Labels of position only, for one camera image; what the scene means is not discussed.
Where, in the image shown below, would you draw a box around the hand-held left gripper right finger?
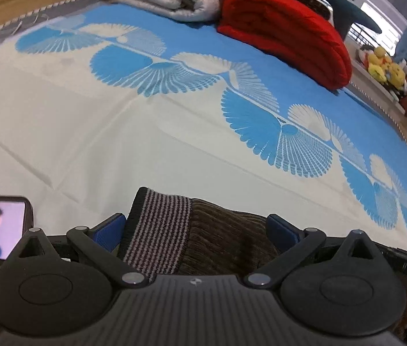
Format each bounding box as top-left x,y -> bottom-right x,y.
242,214 -> 385,289

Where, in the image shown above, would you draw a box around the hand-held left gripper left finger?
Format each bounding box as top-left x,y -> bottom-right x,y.
10,213 -> 150,288

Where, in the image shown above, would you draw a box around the brown striped-waistband pants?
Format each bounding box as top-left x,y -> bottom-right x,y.
118,187 -> 407,346

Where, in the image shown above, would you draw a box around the blue and white patterned bedsheet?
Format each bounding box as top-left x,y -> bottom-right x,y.
0,0 -> 407,343

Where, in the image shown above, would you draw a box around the yellow plush toy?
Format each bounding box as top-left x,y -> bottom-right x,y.
364,46 -> 407,89

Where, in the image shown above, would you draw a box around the folded red blanket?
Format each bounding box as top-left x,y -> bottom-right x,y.
217,0 -> 352,91

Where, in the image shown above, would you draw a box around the dark teal plush shark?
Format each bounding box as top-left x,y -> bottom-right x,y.
311,0 -> 382,40

